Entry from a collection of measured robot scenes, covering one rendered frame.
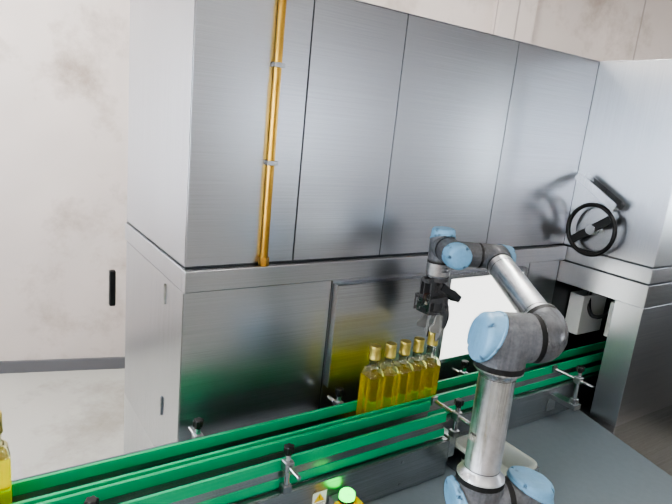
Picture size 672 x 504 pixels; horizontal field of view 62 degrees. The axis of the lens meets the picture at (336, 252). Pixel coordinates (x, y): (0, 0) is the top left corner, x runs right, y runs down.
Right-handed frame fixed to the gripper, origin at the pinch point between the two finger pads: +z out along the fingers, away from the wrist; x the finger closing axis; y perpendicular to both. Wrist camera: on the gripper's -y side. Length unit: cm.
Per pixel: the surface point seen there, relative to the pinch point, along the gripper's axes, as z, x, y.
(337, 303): -9.8, -12.7, 30.3
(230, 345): 0, -16, 63
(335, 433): 22.3, 5.3, 39.7
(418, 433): 24.9, 12.8, 14.1
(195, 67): -73, -16, 77
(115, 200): -1, -253, 38
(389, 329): 1.8, -12.4, 8.0
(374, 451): 26.1, 12.9, 30.9
